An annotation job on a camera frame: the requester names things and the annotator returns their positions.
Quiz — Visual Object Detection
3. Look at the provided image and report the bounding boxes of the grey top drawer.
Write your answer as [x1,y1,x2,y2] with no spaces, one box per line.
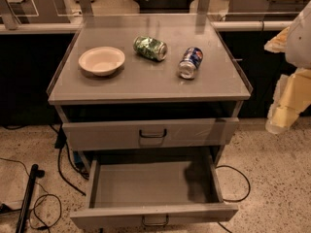
[62,117,239,151]

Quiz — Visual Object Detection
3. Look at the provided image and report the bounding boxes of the white bowl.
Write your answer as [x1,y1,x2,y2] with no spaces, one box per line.
[79,47,125,77]

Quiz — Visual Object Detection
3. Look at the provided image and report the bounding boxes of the black cable right floor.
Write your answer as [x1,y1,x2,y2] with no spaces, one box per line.
[215,164,252,204]

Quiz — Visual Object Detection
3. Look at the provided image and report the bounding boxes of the black cable left floor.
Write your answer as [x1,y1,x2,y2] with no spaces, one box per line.
[48,123,90,197]

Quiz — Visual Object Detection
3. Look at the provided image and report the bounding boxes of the black pole on floor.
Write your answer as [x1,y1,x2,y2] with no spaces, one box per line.
[16,164,44,233]

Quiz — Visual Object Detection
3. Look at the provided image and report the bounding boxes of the black cable floor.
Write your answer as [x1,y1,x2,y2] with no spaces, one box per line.
[48,123,90,197]
[215,164,252,204]

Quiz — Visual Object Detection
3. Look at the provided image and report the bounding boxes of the thin black cable loop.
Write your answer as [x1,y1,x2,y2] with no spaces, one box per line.
[0,157,63,232]

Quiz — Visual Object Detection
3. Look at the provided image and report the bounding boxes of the green soda can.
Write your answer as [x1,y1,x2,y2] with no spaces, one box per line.
[133,36,167,61]

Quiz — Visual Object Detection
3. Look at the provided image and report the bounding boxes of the blue pepsi can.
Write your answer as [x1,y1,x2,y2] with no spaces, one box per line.
[178,47,203,80]

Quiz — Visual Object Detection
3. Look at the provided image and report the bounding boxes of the grey drawer cabinet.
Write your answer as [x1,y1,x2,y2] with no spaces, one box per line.
[46,13,254,167]

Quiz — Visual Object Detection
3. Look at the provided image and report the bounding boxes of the grey drawer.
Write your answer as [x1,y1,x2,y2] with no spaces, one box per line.
[62,117,239,151]
[71,154,238,229]

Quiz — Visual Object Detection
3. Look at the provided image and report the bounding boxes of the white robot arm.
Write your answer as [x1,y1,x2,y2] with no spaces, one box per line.
[264,2,311,134]

